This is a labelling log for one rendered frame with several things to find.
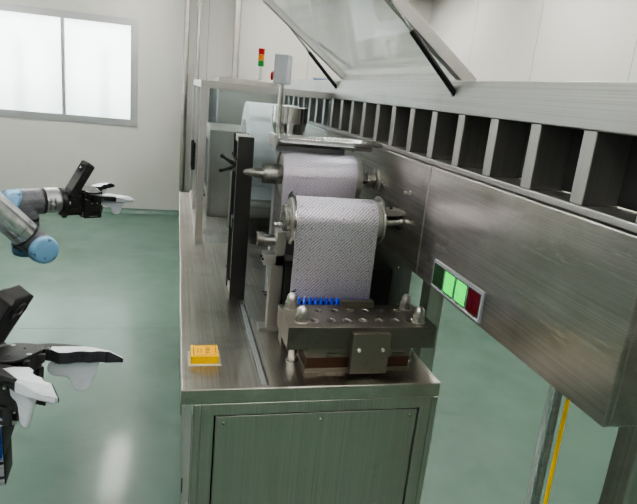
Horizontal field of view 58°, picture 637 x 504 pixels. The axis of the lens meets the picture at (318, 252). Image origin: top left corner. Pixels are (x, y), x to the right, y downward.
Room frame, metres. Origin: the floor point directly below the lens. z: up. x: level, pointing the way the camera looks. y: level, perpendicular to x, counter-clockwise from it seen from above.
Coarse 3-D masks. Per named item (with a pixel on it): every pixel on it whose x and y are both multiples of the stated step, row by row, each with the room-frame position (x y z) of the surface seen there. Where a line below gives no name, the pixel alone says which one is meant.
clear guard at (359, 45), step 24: (288, 0) 2.18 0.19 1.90; (312, 0) 1.95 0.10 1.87; (336, 0) 1.77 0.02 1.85; (360, 0) 1.61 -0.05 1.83; (312, 24) 2.20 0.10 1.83; (336, 24) 1.97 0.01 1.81; (360, 24) 1.78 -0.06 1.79; (384, 24) 1.62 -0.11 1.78; (336, 48) 2.22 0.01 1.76; (360, 48) 1.98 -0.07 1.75; (384, 48) 1.79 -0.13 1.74; (408, 48) 1.63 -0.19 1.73; (360, 72) 2.24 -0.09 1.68; (384, 72) 2.00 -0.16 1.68; (408, 72) 1.80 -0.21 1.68; (432, 72) 1.63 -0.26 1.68
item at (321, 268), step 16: (304, 240) 1.52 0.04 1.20; (320, 240) 1.53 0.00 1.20; (304, 256) 1.52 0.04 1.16; (320, 256) 1.54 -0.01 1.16; (336, 256) 1.55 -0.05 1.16; (352, 256) 1.56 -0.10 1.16; (368, 256) 1.57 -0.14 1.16; (304, 272) 1.53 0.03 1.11; (320, 272) 1.54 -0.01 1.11; (336, 272) 1.55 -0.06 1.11; (352, 272) 1.56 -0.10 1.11; (368, 272) 1.57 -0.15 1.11; (304, 288) 1.53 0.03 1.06; (320, 288) 1.54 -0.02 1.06; (336, 288) 1.55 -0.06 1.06; (352, 288) 1.56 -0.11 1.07; (368, 288) 1.57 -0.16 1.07
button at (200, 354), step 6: (192, 348) 1.37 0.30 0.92; (198, 348) 1.37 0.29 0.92; (204, 348) 1.37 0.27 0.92; (210, 348) 1.38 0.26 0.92; (216, 348) 1.38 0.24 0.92; (192, 354) 1.33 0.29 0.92; (198, 354) 1.34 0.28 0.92; (204, 354) 1.34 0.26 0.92; (210, 354) 1.34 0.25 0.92; (216, 354) 1.35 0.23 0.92; (192, 360) 1.32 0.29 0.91; (198, 360) 1.33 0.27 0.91; (204, 360) 1.33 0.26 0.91; (210, 360) 1.33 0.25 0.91; (216, 360) 1.34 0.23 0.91
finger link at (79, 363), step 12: (60, 348) 0.69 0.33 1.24; (72, 348) 0.70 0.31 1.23; (84, 348) 0.70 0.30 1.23; (96, 348) 0.71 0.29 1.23; (60, 360) 0.67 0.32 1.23; (72, 360) 0.68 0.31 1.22; (84, 360) 0.69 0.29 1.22; (96, 360) 0.70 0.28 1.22; (108, 360) 0.70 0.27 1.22; (120, 360) 0.71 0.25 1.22; (60, 372) 0.68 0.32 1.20; (72, 372) 0.69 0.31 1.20; (84, 372) 0.70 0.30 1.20; (72, 384) 0.69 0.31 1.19; (84, 384) 0.70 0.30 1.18
